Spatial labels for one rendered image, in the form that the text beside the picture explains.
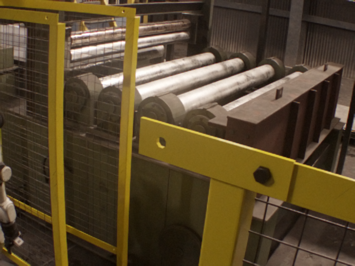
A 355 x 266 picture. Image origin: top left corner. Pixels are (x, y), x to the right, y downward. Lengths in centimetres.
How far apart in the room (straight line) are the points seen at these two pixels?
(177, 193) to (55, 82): 123
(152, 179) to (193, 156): 234
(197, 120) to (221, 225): 206
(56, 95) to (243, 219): 147
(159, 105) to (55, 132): 94
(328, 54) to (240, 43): 246
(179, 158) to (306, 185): 16
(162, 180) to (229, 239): 228
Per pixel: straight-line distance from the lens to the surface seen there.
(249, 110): 252
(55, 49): 190
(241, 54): 469
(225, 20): 1247
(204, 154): 55
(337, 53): 1153
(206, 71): 395
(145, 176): 292
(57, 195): 214
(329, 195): 52
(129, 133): 240
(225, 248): 60
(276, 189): 53
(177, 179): 278
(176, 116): 278
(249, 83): 392
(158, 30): 435
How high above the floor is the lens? 204
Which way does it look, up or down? 21 degrees down
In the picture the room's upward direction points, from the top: 5 degrees clockwise
